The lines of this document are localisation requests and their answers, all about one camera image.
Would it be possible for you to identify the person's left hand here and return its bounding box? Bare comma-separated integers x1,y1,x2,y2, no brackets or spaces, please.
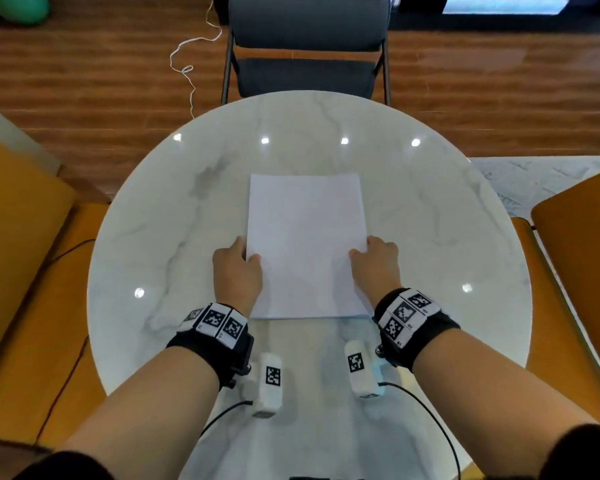
212,236,264,318

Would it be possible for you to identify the person's right hand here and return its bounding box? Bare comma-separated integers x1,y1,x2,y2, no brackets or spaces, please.
348,236,404,308

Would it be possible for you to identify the white paper sheet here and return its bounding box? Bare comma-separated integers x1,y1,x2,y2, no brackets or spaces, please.
245,173,374,320

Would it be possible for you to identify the person's right forearm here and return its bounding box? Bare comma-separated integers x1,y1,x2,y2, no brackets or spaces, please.
412,327,600,480

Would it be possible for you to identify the person's left forearm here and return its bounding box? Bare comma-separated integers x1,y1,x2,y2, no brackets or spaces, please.
55,345,222,480

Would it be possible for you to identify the black wristband with marker tags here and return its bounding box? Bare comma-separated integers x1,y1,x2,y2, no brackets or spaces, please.
372,287,461,373
166,303,255,391

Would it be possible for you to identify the white patterned rug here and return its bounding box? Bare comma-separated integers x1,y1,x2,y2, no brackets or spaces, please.
471,155,600,218

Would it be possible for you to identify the dark grey folding chair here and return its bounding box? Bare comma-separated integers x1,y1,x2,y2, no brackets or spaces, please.
220,0,392,107

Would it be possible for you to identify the orange padded chair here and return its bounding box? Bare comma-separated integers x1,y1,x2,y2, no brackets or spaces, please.
511,164,600,431
0,134,112,450

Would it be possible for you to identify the black sleeve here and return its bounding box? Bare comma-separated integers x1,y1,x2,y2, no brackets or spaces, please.
539,423,600,480
14,449,115,480

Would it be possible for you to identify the dark low cabinet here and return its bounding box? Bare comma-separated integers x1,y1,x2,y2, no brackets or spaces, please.
390,0,600,33

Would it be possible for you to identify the green ball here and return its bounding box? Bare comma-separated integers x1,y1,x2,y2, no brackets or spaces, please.
0,0,50,26

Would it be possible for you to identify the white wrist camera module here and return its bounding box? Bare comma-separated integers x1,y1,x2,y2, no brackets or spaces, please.
343,339,384,400
251,352,284,419

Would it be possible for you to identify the black camera cable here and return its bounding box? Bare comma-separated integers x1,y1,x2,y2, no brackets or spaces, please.
200,399,254,438
379,381,462,480

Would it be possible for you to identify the white cord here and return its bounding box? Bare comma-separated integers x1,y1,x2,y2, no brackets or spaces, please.
168,0,224,120

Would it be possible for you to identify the thin black cable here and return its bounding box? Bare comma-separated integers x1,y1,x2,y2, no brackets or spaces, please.
34,239,97,446

